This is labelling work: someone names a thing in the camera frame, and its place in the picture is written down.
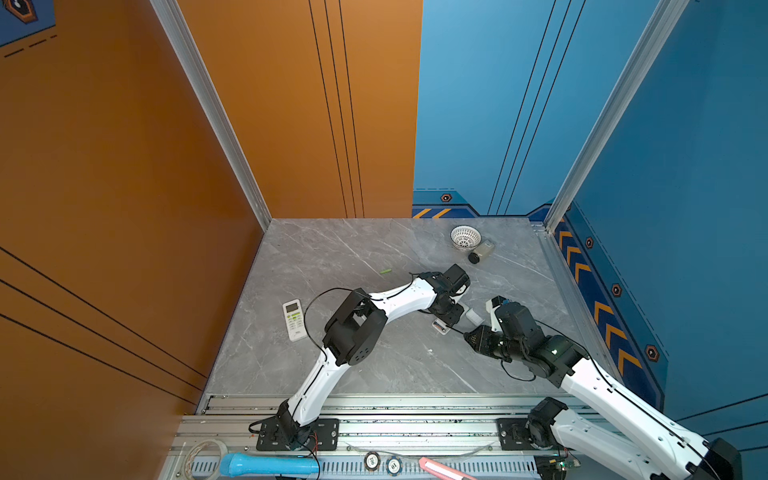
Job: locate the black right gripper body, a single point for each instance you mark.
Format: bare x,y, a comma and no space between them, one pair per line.
492,343

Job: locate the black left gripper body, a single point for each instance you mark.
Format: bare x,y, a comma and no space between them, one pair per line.
451,313

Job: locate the white battery cover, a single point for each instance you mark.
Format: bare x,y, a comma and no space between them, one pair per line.
473,317

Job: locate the white air conditioner remote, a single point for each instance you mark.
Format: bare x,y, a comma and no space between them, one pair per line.
440,326

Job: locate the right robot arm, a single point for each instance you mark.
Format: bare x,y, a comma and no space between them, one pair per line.
643,443

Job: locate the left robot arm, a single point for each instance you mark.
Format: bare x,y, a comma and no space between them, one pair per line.
352,332

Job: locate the glass jar with black lid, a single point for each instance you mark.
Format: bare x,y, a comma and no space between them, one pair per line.
481,252

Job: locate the patterned white ceramic bowl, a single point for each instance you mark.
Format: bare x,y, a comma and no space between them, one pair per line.
465,238

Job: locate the small green circuit board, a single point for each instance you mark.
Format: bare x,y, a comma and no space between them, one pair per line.
555,468

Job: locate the clear tape roll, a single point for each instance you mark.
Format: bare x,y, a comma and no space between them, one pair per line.
203,460

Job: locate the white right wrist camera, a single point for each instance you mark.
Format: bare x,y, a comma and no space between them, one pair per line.
491,306

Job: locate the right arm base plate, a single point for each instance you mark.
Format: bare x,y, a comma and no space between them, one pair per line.
513,433

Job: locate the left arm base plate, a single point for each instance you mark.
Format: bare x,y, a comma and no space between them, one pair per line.
321,435

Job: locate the blue plastic handle tool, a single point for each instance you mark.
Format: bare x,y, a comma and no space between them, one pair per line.
240,464

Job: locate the aluminium corner post right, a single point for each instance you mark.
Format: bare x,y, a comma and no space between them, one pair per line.
652,40

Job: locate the aluminium corner post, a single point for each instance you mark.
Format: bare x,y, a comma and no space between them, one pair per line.
652,40
176,29

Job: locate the aluminium corner post left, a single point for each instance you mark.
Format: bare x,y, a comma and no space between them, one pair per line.
176,29

